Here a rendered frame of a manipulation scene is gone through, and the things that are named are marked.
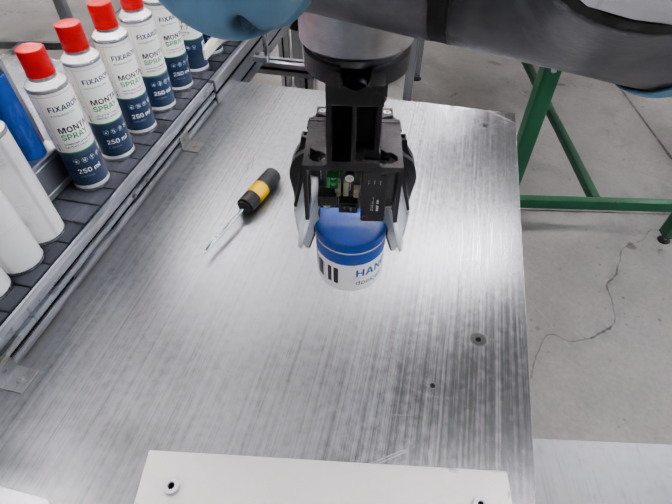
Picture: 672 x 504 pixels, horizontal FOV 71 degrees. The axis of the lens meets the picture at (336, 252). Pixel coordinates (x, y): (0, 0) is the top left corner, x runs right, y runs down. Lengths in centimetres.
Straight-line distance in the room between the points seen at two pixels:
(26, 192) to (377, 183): 47
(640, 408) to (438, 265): 113
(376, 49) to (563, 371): 146
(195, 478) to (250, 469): 4
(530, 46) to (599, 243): 195
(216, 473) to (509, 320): 41
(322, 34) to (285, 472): 31
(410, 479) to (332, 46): 31
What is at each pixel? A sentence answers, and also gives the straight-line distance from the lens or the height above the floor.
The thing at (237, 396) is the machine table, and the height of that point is 83.
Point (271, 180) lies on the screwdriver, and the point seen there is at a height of 85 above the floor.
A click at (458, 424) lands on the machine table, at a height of 83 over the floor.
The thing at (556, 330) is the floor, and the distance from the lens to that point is 175.
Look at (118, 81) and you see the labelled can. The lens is 84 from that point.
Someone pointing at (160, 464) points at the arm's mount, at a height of 96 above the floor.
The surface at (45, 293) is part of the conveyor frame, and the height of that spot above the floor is 87.
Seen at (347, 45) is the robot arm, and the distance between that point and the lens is 30.
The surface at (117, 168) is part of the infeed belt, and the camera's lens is 82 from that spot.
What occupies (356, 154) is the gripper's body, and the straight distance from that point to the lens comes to 33.
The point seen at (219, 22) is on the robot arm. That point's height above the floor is 127.
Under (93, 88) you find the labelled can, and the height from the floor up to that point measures 100.
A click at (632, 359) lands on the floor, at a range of 180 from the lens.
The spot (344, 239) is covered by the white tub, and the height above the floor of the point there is 102.
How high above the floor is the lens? 133
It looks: 47 degrees down
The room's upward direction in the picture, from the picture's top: straight up
